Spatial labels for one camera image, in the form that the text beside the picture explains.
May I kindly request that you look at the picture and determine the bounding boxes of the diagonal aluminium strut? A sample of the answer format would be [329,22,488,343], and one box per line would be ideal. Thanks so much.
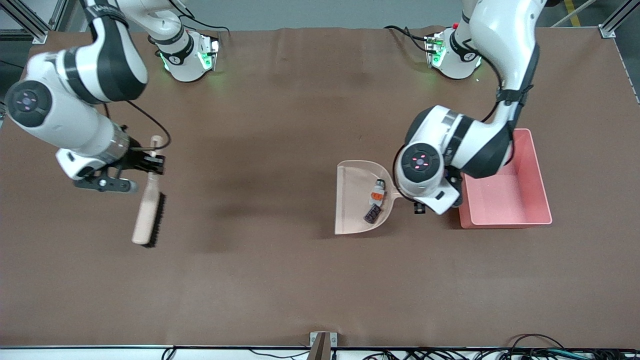
[550,0,598,28]

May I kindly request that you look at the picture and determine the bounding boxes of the beige hand brush black bristles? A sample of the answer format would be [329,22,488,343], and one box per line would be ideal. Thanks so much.
[131,135,167,249]

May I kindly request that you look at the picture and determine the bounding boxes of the white table edge rail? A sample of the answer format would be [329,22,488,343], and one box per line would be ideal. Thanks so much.
[0,346,640,360]

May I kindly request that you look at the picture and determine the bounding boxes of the beige plastic dustpan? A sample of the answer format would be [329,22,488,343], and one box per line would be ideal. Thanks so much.
[334,160,403,236]

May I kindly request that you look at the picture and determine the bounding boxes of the white push button switch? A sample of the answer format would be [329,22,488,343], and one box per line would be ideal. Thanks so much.
[369,179,387,207]

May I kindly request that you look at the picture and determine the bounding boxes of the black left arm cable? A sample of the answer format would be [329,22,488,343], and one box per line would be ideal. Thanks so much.
[392,30,523,203]

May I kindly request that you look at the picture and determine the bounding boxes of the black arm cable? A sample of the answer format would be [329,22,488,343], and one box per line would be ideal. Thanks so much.
[102,99,172,151]
[392,30,523,203]

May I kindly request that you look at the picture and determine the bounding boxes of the pink plastic bin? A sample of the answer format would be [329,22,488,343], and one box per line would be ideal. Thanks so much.
[457,128,553,230]

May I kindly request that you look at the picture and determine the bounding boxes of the metal table edge bracket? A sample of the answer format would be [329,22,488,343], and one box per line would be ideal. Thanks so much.
[309,331,338,360]

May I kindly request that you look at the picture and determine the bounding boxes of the aluminium frame corner post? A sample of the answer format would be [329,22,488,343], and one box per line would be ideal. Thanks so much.
[598,0,640,38]
[0,0,49,44]

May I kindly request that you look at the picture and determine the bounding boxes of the black cable bundle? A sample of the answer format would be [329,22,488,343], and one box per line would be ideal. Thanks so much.
[360,334,640,360]

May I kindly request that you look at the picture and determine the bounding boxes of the brown table cover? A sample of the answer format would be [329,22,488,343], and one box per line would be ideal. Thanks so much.
[0,26,640,348]

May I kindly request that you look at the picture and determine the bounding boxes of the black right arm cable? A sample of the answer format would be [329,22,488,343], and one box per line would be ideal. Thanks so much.
[102,99,172,151]

